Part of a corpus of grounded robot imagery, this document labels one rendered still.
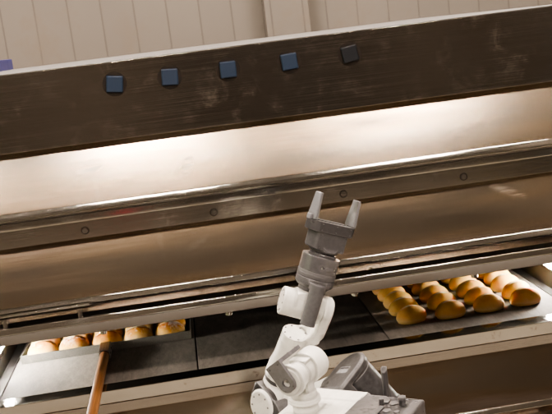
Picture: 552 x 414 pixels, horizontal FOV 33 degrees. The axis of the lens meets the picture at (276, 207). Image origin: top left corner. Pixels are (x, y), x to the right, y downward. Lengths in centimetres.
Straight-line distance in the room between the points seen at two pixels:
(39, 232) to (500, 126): 133
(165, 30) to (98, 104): 396
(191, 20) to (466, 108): 401
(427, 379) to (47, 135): 132
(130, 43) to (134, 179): 398
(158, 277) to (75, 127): 47
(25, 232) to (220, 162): 57
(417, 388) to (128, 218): 100
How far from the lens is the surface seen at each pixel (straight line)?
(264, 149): 260
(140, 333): 308
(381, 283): 257
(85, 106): 258
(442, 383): 287
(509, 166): 276
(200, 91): 257
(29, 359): 313
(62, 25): 655
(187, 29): 652
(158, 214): 261
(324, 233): 206
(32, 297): 267
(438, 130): 269
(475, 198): 276
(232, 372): 274
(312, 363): 183
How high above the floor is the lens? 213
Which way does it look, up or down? 11 degrees down
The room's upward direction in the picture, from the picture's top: 7 degrees counter-clockwise
